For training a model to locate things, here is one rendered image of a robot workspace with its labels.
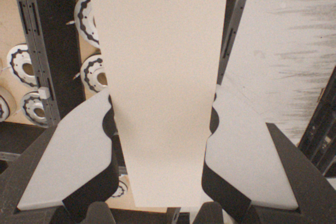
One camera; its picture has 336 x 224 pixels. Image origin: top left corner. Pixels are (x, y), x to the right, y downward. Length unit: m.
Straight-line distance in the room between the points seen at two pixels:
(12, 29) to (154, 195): 0.43
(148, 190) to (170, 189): 0.02
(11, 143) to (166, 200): 0.45
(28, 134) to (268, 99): 0.72
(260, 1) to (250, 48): 0.12
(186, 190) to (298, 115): 0.64
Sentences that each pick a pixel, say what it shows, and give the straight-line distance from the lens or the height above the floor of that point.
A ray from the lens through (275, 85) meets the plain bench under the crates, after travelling 0.65.
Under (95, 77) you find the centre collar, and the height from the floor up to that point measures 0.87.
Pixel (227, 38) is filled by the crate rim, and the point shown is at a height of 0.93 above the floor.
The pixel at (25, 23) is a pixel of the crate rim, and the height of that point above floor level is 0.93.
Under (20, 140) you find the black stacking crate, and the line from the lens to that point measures 0.57.
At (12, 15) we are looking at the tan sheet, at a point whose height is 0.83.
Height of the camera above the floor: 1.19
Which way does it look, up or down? 60 degrees down
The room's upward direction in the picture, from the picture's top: 179 degrees counter-clockwise
